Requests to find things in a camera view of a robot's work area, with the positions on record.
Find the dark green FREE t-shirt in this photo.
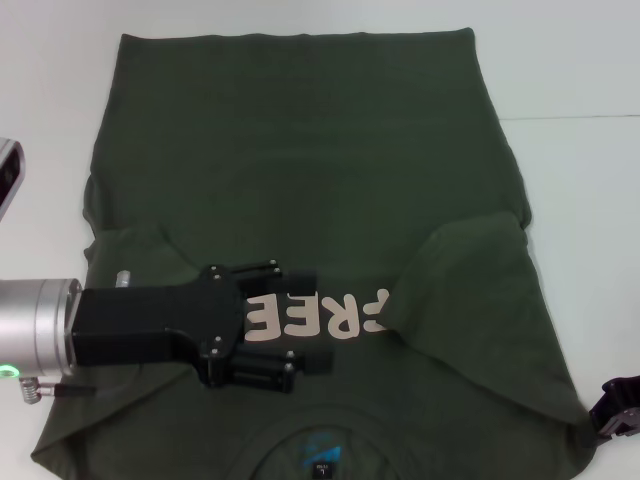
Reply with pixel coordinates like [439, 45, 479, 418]
[30, 28, 601, 480]

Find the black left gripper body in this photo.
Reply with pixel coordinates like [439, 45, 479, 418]
[71, 264, 247, 389]

